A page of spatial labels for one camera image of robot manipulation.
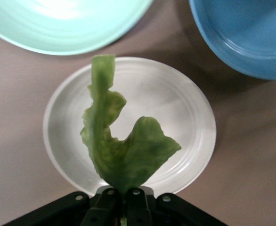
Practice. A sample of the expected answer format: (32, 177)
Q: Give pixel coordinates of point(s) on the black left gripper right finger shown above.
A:
(140, 209)

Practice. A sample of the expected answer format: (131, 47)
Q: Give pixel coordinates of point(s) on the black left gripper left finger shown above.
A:
(100, 209)

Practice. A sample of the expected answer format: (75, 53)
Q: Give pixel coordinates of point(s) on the light green plate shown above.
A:
(65, 26)

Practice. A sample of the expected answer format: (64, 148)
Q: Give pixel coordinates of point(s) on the green lettuce leaf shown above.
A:
(119, 155)

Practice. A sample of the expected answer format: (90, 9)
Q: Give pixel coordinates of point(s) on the blue plate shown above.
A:
(246, 35)

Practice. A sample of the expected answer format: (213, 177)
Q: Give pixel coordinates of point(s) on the beige plate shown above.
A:
(166, 101)

